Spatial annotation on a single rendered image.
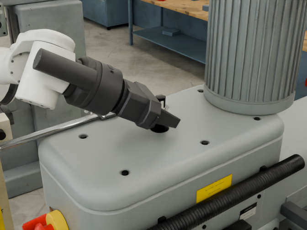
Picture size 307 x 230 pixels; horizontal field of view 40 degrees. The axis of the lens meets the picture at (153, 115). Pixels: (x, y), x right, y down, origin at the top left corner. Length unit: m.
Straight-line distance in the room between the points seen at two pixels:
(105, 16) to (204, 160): 7.52
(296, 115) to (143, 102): 0.58
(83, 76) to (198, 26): 6.46
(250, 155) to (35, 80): 0.42
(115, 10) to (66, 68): 7.61
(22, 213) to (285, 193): 2.85
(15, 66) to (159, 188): 0.33
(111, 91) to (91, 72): 0.06
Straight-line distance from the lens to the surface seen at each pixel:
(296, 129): 1.14
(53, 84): 0.69
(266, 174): 0.87
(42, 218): 0.91
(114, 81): 0.72
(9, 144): 0.80
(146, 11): 8.22
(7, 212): 2.98
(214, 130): 0.82
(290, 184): 1.07
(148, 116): 0.73
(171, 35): 7.10
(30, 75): 0.69
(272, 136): 0.87
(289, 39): 0.86
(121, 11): 8.34
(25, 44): 0.76
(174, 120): 0.79
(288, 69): 0.89
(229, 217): 0.91
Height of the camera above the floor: 2.29
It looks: 27 degrees down
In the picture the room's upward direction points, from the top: straight up
